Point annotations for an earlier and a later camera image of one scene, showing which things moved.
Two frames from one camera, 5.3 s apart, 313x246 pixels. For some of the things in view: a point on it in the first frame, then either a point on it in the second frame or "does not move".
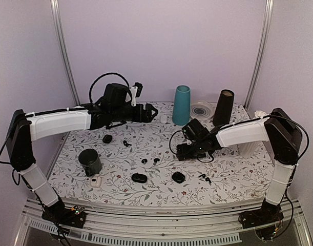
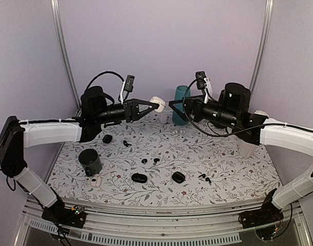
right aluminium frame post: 264,45 does not move
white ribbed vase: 250,149 does not move
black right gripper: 183,152 → 190,101
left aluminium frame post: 55,9 does not move
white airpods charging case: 163,119 → 160,101
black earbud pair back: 126,144 does not move
